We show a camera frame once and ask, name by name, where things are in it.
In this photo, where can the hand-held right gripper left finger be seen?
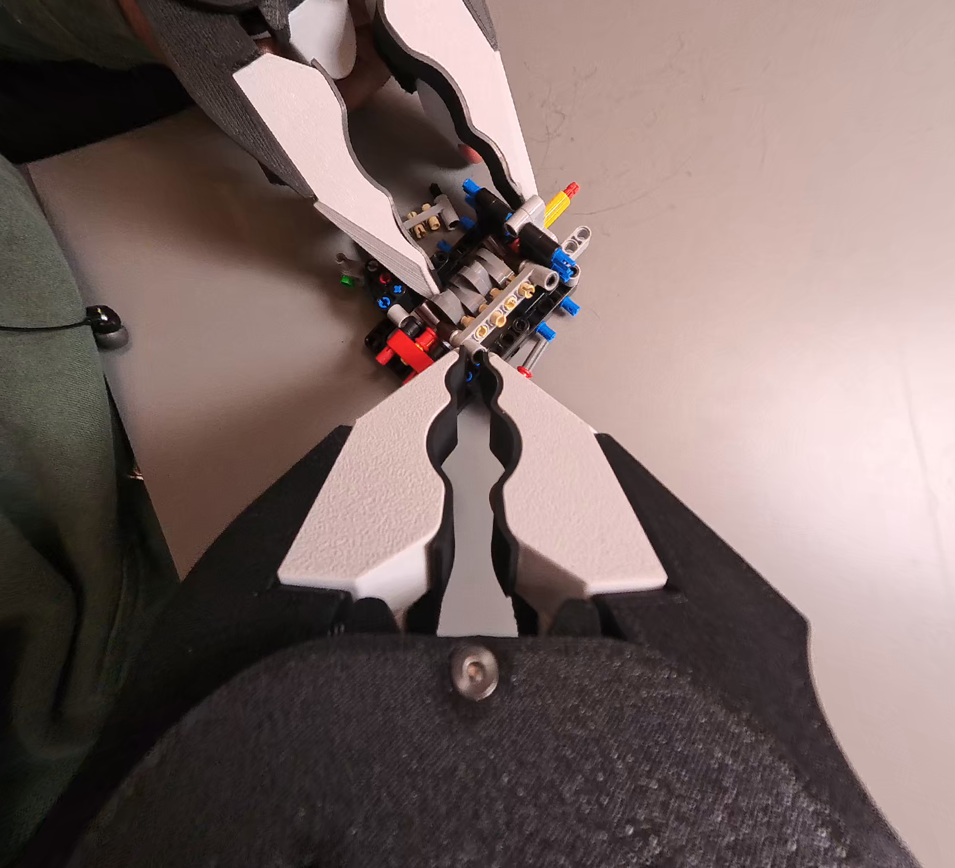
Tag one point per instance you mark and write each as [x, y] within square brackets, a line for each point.
[358, 510]

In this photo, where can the lego car chassis assembly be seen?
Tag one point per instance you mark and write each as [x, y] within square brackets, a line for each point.
[477, 278]

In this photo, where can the black chair armrest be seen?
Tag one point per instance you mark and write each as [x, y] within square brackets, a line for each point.
[74, 114]

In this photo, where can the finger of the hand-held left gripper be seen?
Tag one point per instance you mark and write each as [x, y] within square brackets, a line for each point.
[313, 129]
[462, 62]

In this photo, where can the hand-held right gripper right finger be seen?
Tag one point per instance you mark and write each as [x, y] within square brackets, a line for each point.
[589, 510]

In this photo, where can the person's left hand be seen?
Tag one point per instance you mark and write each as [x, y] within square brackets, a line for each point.
[362, 88]

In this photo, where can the grey lego beam frame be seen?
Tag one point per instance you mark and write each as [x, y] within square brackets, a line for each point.
[429, 215]
[507, 305]

